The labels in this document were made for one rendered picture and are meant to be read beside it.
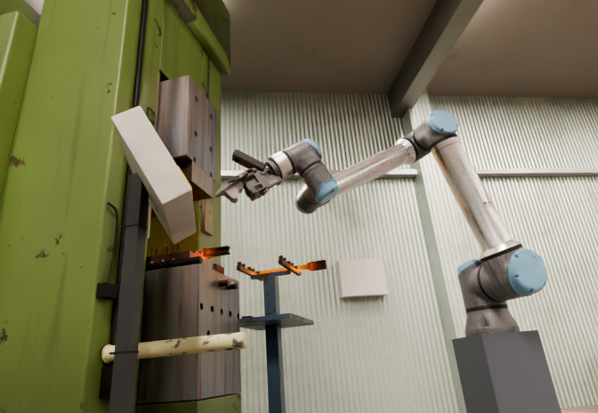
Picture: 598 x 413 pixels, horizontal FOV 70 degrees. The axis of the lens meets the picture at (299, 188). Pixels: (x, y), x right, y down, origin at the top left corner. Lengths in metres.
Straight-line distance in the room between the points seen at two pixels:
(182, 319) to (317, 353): 2.93
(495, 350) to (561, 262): 4.17
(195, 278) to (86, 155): 0.57
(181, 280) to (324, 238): 3.16
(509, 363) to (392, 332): 3.00
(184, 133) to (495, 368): 1.44
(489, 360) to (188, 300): 1.05
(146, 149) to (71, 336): 0.62
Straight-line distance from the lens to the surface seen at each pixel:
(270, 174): 1.39
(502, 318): 1.75
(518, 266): 1.60
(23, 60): 2.12
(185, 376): 1.57
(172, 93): 1.98
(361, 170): 1.63
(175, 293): 1.62
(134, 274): 1.19
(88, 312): 1.45
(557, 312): 5.58
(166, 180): 1.09
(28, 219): 1.72
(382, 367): 4.57
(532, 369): 1.75
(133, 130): 1.17
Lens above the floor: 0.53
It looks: 23 degrees up
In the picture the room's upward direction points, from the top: 5 degrees counter-clockwise
